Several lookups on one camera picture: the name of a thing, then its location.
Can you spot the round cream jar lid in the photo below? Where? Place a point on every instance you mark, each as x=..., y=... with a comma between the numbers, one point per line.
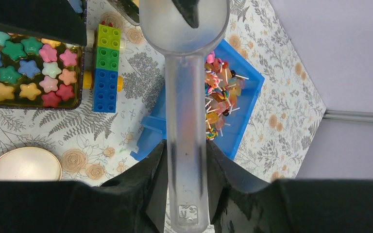
x=30, y=164

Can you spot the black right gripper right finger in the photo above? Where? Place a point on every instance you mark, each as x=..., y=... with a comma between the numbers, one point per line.
x=240, y=202

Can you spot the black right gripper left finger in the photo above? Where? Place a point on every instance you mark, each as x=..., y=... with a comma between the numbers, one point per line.
x=132, y=202

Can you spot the gold tin with lollipops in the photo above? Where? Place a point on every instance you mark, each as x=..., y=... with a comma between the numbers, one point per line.
x=128, y=9

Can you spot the tin of star candies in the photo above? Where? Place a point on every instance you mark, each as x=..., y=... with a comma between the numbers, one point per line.
x=39, y=73

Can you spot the blue plastic candy bin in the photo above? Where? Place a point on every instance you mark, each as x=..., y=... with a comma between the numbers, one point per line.
x=155, y=123

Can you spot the stacked toy brick block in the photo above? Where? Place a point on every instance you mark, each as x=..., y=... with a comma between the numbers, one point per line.
x=104, y=79

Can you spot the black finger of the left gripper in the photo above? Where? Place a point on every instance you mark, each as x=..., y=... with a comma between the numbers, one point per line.
x=189, y=11
x=48, y=19

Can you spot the translucent plastic scoop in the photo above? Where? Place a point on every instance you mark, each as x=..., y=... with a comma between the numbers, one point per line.
x=185, y=49

